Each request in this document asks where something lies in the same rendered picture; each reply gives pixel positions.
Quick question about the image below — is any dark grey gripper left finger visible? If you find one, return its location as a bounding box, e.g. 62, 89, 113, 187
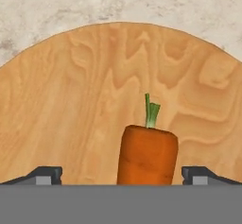
0, 165, 63, 186

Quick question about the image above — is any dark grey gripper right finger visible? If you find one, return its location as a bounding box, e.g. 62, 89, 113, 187
181, 165, 242, 186

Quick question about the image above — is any orange carrot with green stem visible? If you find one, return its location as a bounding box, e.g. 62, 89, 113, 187
116, 93, 180, 186

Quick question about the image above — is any round wooden plate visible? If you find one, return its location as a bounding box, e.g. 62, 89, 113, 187
0, 21, 242, 186

